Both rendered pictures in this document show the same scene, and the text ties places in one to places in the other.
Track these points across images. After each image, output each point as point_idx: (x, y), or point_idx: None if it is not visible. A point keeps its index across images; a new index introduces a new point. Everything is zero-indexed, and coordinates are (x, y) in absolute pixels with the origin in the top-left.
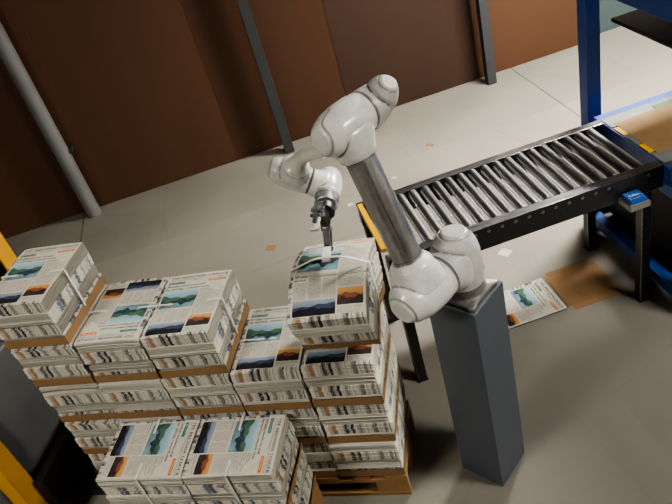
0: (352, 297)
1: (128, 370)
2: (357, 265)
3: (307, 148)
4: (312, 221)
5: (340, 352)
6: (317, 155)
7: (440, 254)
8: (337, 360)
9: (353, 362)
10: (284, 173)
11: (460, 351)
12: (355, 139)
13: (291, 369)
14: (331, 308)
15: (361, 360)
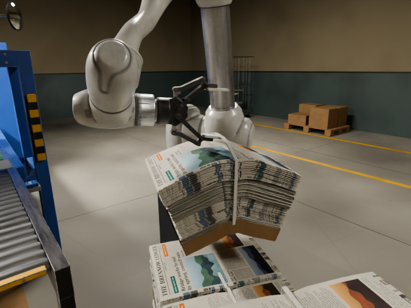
0: (248, 148)
1: None
2: (211, 141)
3: (138, 19)
4: (217, 85)
5: (243, 250)
6: (148, 30)
7: (201, 115)
8: (254, 249)
9: (251, 239)
10: (138, 57)
11: None
12: None
13: (289, 283)
14: (265, 156)
15: (246, 235)
